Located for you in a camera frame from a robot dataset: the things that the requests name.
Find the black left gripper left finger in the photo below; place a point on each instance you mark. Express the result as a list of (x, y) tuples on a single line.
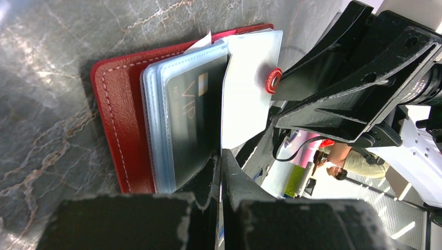
[(205, 187)]

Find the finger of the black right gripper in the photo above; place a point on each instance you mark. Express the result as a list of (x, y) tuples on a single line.
[(317, 68), (391, 63)]

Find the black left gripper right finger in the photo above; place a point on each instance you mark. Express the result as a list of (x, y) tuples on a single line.
[(239, 192)]

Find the red leather card holder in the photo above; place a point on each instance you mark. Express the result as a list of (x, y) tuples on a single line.
[(131, 93)]

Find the single black VIP card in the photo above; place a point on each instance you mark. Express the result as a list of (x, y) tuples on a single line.
[(193, 106)]

